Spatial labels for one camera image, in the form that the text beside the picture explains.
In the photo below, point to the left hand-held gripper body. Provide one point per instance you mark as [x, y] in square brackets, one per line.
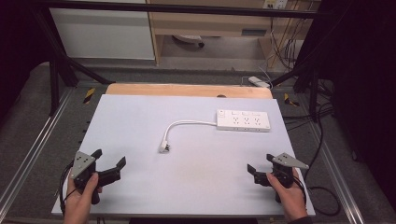
[82, 163]

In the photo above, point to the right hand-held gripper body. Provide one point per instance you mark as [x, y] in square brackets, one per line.
[288, 161]

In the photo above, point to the person's right hand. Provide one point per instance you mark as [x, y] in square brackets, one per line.
[291, 199]

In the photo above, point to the person's left hand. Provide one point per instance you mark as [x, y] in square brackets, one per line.
[77, 202]

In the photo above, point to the yellow black floor tape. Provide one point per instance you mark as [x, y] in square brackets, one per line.
[291, 101]
[89, 95]

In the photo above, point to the white plug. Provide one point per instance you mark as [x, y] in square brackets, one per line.
[164, 147]

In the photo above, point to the small white floor power strip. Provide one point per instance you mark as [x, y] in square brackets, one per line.
[258, 81]

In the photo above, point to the black curtain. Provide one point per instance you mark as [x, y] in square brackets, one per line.
[367, 93]
[18, 46]

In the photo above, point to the wooden table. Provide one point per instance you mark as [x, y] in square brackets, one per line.
[186, 90]

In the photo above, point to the white cabinet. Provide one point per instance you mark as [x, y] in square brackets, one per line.
[102, 34]

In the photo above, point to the white object with black wheel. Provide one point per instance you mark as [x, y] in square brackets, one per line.
[188, 39]

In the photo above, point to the light wooden desk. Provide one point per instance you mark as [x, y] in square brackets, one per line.
[202, 23]

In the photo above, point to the aluminium floor rail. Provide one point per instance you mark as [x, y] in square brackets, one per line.
[337, 180]
[35, 144]

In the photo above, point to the white wall socket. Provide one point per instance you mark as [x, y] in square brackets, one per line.
[275, 3]

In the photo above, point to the black metal frame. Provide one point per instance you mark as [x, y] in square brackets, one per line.
[186, 8]

